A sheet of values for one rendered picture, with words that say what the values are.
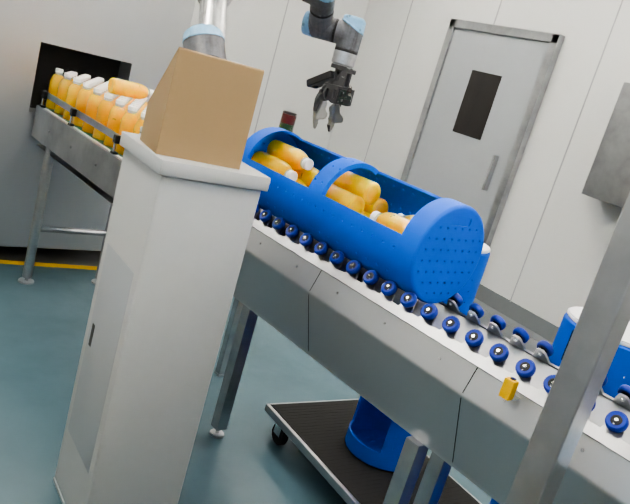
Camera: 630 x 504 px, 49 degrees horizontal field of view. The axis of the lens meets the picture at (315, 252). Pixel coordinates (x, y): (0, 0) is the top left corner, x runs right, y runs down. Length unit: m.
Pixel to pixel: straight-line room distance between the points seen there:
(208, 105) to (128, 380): 0.77
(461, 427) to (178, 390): 0.82
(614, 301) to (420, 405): 0.73
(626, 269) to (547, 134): 4.60
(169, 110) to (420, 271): 0.76
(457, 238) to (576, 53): 4.08
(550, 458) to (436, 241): 0.70
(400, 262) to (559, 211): 3.88
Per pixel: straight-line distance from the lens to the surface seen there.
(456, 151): 6.35
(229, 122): 1.87
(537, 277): 5.70
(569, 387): 1.32
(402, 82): 7.13
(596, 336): 1.29
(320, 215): 2.06
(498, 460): 1.73
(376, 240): 1.88
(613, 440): 1.57
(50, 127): 3.72
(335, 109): 2.32
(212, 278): 1.96
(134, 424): 2.09
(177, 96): 1.82
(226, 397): 2.77
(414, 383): 1.83
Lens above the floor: 1.46
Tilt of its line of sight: 14 degrees down
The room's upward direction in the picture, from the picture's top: 16 degrees clockwise
